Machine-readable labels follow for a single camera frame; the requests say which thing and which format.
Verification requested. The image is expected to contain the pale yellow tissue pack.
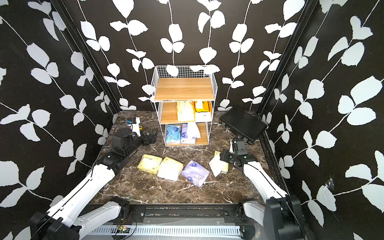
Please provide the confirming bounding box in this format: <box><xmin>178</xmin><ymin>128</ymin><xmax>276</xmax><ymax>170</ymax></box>
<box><xmin>209</xmin><ymin>151</ymin><xmax>229</xmax><ymax>177</ymax></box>

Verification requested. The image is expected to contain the light yellow tissue pack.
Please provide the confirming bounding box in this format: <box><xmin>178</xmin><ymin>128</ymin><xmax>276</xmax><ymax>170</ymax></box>
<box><xmin>138</xmin><ymin>154</ymin><xmax>163</xmax><ymax>175</ymax></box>

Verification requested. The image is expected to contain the orange-yellow tissue pack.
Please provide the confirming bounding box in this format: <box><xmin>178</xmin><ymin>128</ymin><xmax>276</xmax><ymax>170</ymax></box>
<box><xmin>157</xmin><ymin>157</ymin><xmax>184</xmax><ymax>181</ymax></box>

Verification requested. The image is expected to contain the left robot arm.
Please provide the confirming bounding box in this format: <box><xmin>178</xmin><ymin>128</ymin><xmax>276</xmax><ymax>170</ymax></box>
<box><xmin>30</xmin><ymin>126</ymin><xmax>158</xmax><ymax>240</ymax></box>

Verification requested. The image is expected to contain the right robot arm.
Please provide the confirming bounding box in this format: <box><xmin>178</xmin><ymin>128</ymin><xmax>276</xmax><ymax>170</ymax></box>
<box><xmin>220</xmin><ymin>138</ymin><xmax>306</xmax><ymax>240</ymax></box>

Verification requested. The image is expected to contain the blue tissue pack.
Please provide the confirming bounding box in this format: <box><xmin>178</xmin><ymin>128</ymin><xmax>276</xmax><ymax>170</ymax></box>
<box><xmin>166</xmin><ymin>125</ymin><xmax>182</xmax><ymax>145</ymax></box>

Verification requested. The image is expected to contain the purple tissue pack bottom shelf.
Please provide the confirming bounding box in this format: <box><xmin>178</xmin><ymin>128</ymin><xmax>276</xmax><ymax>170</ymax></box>
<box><xmin>181</xmin><ymin>122</ymin><xmax>201</xmax><ymax>145</ymax></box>

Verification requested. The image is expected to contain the yellow tissue pack middle shelf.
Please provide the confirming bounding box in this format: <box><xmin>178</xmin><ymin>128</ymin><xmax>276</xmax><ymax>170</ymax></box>
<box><xmin>177</xmin><ymin>102</ymin><xmax>195</xmax><ymax>122</ymax></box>

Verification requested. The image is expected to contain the orange tissue pack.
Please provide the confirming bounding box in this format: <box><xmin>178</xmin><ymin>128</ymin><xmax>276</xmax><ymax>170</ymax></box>
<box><xmin>194</xmin><ymin>101</ymin><xmax>212</xmax><ymax>122</ymax></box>

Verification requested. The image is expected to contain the black carrying case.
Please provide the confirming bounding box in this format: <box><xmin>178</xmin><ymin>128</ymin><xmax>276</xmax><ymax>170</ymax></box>
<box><xmin>219</xmin><ymin>106</ymin><xmax>267</xmax><ymax>144</ymax></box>

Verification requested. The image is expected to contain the small circuit board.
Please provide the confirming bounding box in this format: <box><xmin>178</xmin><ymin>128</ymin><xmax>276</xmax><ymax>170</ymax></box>
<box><xmin>116</xmin><ymin>225</ymin><xmax>131</xmax><ymax>234</ymax></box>

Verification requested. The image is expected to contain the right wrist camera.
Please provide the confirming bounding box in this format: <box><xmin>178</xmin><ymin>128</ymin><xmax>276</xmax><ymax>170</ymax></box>
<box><xmin>230</xmin><ymin>140</ymin><xmax>234</xmax><ymax>153</ymax></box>

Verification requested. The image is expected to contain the white wire shelf rack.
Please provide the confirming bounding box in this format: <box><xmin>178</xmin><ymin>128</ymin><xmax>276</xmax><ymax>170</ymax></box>
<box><xmin>151</xmin><ymin>65</ymin><xmax>218</xmax><ymax>147</ymax></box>

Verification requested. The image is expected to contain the white slotted cable duct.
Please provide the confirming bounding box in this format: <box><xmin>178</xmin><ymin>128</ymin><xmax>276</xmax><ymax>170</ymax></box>
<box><xmin>88</xmin><ymin>225</ymin><xmax>243</xmax><ymax>238</ymax></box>

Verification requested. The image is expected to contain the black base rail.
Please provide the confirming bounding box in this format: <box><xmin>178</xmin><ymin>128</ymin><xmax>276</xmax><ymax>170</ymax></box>
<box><xmin>119</xmin><ymin>204</ymin><xmax>253</xmax><ymax>225</ymax></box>

